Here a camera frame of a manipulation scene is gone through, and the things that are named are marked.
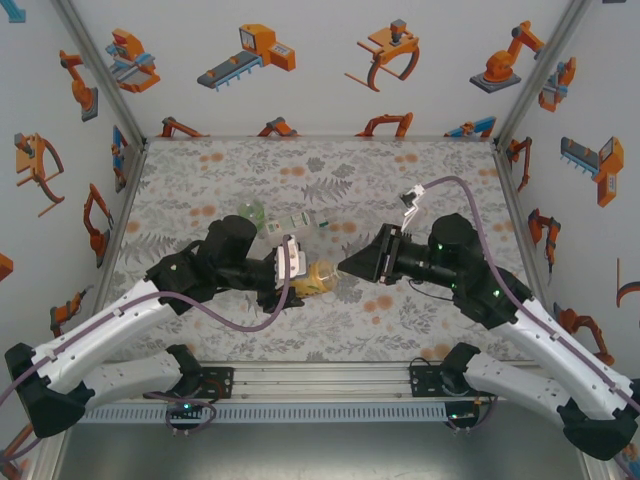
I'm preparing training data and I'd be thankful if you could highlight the aluminium frame post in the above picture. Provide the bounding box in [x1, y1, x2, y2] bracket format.
[492, 0, 594, 146]
[29, 434, 66, 480]
[52, 0, 150, 146]
[579, 449, 617, 480]

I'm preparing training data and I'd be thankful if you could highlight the clear bottle green label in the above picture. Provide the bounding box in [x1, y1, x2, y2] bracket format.
[237, 197, 266, 234]

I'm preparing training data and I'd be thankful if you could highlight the floral patterned tablecloth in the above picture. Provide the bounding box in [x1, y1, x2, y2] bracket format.
[107, 137, 556, 364]

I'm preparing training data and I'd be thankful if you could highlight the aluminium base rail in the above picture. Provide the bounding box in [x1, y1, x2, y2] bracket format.
[47, 360, 594, 401]

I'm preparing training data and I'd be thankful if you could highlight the slotted grey cable duct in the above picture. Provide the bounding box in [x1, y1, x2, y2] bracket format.
[68, 403, 449, 424]

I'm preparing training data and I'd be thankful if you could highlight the aluminium back rail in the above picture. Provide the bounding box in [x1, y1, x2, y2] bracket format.
[144, 133, 499, 144]

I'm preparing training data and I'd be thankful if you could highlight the aluminium side rail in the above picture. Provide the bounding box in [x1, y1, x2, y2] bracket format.
[492, 139, 541, 271]
[94, 139, 149, 271]

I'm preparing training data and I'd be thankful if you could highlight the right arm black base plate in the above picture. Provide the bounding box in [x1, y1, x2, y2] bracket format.
[409, 364, 501, 399]

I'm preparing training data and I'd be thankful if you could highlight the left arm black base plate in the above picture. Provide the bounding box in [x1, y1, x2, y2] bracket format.
[143, 367, 235, 400]

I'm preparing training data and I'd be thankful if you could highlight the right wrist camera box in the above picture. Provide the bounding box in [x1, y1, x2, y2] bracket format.
[397, 183, 427, 232]

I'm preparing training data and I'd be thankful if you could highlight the clear bottle white-green label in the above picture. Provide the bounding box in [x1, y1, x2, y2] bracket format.
[264, 210, 331, 246]

